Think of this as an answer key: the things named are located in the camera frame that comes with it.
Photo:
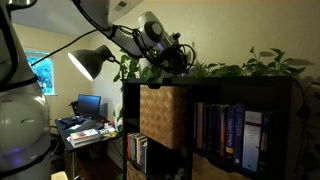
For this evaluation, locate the brown woven storage basket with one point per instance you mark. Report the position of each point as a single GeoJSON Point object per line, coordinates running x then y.
{"type": "Point", "coordinates": [161, 115]}
{"type": "Point", "coordinates": [135, 172]}
{"type": "Point", "coordinates": [210, 170]}

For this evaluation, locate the tan hardcover book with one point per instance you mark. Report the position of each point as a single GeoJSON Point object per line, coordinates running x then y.
{"type": "Point", "coordinates": [199, 125]}

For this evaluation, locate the white paperback book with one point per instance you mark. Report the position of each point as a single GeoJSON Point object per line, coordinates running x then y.
{"type": "Point", "coordinates": [137, 150]}

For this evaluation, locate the grey round stone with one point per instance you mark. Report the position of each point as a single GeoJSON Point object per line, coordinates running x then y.
{"type": "Point", "coordinates": [169, 177]}
{"type": "Point", "coordinates": [180, 172]}

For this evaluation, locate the orange red book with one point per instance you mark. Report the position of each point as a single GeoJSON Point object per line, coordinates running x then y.
{"type": "Point", "coordinates": [128, 145]}

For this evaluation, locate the black book white text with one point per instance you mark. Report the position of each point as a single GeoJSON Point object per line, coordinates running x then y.
{"type": "Point", "coordinates": [266, 136]}

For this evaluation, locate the dark brown book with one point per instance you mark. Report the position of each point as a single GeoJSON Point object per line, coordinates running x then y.
{"type": "Point", "coordinates": [223, 130]}

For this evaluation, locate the grey blue book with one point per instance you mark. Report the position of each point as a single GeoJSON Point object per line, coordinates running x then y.
{"type": "Point", "coordinates": [144, 155]}

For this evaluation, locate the dark desk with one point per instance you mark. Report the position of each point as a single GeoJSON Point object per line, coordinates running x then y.
{"type": "Point", "coordinates": [64, 135]}

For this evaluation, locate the window with white frame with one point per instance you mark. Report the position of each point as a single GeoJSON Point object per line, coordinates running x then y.
{"type": "Point", "coordinates": [43, 71]}

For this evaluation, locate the blue paperback book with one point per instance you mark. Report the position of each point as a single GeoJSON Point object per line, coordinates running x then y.
{"type": "Point", "coordinates": [132, 146]}

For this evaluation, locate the grey flat device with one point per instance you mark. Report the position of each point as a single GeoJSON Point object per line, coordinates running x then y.
{"type": "Point", "coordinates": [85, 126]}

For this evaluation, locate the colourful cover book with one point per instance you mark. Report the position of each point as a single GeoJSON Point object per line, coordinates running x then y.
{"type": "Point", "coordinates": [85, 134]}

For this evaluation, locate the white thick book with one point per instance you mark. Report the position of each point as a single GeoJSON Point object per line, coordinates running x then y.
{"type": "Point", "coordinates": [85, 142]}

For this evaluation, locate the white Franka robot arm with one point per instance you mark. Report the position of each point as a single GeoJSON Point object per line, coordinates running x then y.
{"type": "Point", "coordinates": [23, 126]}

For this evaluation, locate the black hardcover book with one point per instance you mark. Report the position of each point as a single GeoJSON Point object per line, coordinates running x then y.
{"type": "Point", "coordinates": [215, 128]}
{"type": "Point", "coordinates": [207, 126]}

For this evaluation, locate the colourful small box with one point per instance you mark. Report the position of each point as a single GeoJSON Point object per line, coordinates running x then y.
{"type": "Point", "coordinates": [109, 131]}

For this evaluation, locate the blue Circuits book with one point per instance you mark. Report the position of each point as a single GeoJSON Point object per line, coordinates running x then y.
{"type": "Point", "coordinates": [239, 133]}

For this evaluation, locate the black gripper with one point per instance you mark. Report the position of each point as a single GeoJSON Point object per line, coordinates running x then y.
{"type": "Point", "coordinates": [171, 58]}

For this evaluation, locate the grey desk lamp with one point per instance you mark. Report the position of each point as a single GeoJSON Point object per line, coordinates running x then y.
{"type": "Point", "coordinates": [90, 60]}

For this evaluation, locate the white book red band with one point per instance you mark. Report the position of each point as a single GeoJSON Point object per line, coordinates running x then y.
{"type": "Point", "coordinates": [252, 140]}

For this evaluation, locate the navy book yellow label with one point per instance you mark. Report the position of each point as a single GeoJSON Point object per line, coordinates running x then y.
{"type": "Point", "coordinates": [230, 131]}

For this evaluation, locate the blue cloth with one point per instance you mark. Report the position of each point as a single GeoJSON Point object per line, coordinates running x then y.
{"type": "Point", "coordinates": [70, 121]}

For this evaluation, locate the cream coloured object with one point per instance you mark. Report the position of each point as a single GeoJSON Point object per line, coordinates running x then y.
{"type": "Point", "coordinates": [59, 176]}

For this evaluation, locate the white plant pot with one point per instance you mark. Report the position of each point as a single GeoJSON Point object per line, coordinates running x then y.
{"type": "Point", "coordinates": [144, 65]}

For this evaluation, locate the black laptop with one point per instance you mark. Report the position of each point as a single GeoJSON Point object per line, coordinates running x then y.
{"type": "Point", "coordinates": [88, 105]}

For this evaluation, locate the green pothos plant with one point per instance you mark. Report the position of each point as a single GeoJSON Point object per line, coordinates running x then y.
{"type": "Point", "coordinates": [233, 70]}

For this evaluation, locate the black cube bookshelf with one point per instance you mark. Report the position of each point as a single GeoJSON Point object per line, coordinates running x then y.
{"type": "Point", "coordinates": [213, 87]}

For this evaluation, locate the white rounded object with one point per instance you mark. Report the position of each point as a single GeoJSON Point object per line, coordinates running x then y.
{"type": "Point", "coordinates": [118, 116]}

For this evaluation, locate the ceiling air vent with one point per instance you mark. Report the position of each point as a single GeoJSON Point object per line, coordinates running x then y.
{"type": "Point", "coordinates": [120, 5]}

